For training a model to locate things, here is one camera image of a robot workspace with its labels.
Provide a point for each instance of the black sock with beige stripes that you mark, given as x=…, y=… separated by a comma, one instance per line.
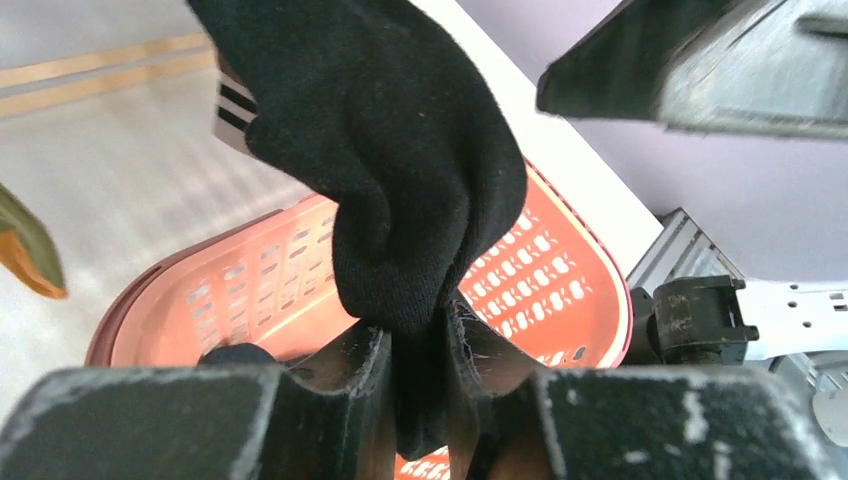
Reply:
x=373, y=105

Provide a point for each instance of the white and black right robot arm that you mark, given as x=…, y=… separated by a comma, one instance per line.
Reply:
x=727, y=320

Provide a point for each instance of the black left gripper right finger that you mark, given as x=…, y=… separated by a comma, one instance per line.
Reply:
x=629, y=424

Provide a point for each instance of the navy blue sock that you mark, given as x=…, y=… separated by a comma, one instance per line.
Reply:
x=242, y=353

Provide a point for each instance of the pink plastic laundry basket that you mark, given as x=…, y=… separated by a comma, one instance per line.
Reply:
x=547, y=295

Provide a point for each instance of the olive green and orange sock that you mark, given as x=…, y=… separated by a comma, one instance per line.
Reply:
x=28, y=251

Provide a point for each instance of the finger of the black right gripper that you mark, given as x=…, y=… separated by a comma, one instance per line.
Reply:
x=758, y=67

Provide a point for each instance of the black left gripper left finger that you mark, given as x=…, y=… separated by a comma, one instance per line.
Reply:
x=265, y=424

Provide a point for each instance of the brown sock with striped toe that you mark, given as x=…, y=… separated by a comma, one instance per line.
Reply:
x=236, y=109

